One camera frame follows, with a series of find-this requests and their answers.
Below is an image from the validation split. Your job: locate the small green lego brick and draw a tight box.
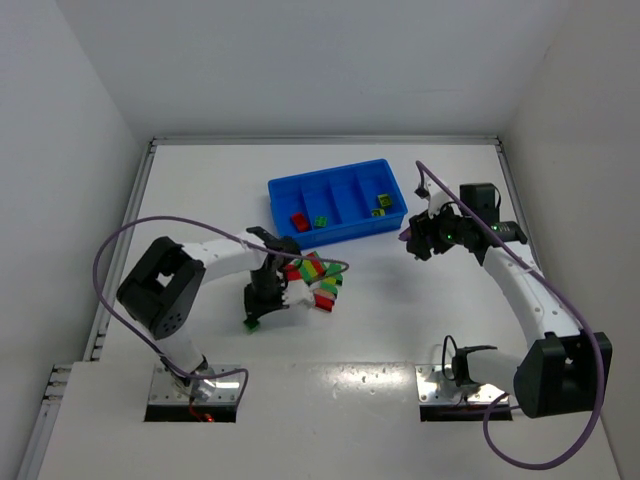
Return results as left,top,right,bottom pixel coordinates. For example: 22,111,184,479
243,319,260,332

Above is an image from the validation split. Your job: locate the red lego brick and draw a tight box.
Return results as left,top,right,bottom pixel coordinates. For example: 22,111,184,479
290,212,311,233

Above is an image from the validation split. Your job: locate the purple green lego stack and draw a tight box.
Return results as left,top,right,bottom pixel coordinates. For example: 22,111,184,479
398,228,411,242

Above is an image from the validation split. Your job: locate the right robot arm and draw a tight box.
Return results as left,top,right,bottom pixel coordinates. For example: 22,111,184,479
400,182,613,418

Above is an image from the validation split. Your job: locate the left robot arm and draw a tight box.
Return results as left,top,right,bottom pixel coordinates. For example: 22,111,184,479
116,226,313,386

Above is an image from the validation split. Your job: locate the red green striped lego stack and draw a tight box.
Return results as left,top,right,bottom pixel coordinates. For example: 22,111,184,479
285,251,326,284

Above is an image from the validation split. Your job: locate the blue divided plastic bin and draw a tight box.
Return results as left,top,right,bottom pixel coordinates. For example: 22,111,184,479
267,159,407,250

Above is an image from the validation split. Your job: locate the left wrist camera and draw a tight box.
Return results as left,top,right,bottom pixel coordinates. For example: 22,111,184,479
282,280,315,308

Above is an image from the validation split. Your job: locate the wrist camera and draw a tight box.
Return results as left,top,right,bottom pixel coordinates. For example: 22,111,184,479
282,280,315,308
415,182,453,218

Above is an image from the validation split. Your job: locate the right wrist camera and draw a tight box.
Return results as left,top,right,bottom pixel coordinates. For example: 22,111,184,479
415,182,453,218

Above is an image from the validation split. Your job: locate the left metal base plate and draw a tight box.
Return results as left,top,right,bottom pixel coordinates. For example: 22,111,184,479
148,365,244,407

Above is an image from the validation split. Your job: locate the metal base plate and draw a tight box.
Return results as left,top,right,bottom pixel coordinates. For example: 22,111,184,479
415,364,503,407
148,365,244,407

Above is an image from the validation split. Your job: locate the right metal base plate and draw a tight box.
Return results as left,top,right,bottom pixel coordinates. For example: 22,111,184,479
415,364,503,407

